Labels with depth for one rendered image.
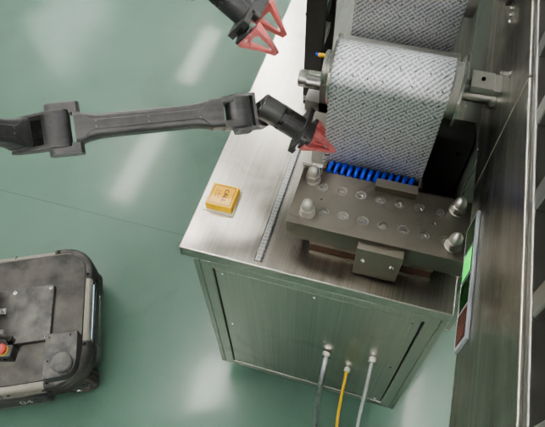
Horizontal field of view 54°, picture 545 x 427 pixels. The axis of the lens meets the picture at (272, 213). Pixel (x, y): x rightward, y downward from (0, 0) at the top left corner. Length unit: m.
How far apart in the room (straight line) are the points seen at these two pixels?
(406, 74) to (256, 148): 0.54
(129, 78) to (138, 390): 1.75
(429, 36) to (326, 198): 0.43
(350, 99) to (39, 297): 1.42
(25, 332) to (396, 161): 1.42
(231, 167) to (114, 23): 2.27
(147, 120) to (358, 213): 0.50
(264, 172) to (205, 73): 1.74
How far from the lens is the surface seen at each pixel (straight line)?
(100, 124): 1.16
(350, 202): 1.22
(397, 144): 1.21
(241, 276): 1.35
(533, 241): 0.72
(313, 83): 1.24
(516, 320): 0.69
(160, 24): 3.51
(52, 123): 1.18
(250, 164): 1.45
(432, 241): 1.19
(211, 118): 1.16
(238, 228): 1.33
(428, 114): 1.14
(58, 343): 2.00
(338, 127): 1.20
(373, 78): 1.11
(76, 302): 2.10
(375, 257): 1.18
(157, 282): 2.32
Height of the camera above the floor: 2.01
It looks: 56 degrees down
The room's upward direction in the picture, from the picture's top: 2 degrees counter-clockwise
